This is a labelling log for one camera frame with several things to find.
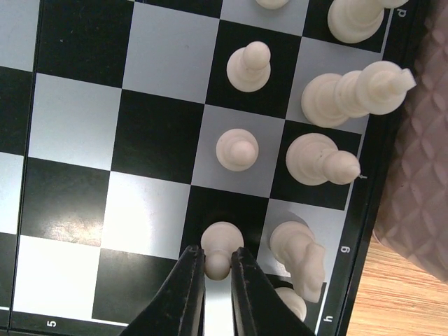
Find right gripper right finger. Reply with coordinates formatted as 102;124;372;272
231;247;314;335

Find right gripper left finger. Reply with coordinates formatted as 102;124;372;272
121;245;205;335

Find white pawn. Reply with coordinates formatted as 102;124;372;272
256;0;289;10
216;129;259;172
200;221;244;281
226;41;271;92

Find white rook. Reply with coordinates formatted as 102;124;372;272
275;287;307;322

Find white knight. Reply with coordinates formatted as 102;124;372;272
269;221;326;303

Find white bishop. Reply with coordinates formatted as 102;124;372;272
286;133;361;186

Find silver foil tray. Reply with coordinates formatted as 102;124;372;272
374;1;447;283

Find black and silver chessboard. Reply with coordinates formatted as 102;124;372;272
1;1;428;335

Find white king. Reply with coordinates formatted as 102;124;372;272
301;61;417;128

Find white queen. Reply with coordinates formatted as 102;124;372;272
328;0;407;44

